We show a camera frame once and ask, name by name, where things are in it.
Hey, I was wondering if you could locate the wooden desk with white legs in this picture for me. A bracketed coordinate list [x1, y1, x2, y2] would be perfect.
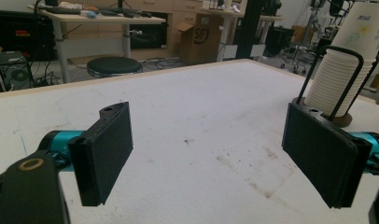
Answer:
[27, 4, 167, 84]

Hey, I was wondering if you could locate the black computer tower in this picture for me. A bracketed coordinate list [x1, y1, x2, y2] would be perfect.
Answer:
[0, 50, 35, 93]

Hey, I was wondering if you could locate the black wire cup holder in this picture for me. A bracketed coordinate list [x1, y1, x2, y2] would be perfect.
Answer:
[295, 45, 379, 129]

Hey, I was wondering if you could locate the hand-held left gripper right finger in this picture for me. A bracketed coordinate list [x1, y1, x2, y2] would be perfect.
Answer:
[281, 98, 379, 209]

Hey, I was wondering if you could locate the round black stool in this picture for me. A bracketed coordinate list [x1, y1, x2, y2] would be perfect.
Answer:
[86, 56, 144, 78]

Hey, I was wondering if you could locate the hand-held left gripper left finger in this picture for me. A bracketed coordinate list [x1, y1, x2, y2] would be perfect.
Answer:
[49, 101, 134, 207]

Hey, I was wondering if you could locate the black metal frame post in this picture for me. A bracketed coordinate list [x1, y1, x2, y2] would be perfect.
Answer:
[235, 0, 264, 60]

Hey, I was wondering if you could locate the black keyboard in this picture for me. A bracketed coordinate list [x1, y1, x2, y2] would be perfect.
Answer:
[46, 7, 83, 15]

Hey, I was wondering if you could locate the stack of white paper cups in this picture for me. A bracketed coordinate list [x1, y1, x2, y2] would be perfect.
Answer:
[303, 2, 379, 118]

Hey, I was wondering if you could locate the brown cardboard box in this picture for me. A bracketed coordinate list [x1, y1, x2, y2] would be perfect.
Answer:
[176, 13, 224, 65]

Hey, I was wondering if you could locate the large black case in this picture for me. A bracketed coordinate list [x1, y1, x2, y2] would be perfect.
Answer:
[0, 8, 57, 62]

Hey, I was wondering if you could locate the white foam sheet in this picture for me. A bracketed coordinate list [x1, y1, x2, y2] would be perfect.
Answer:
[0, 59, 379, 224]

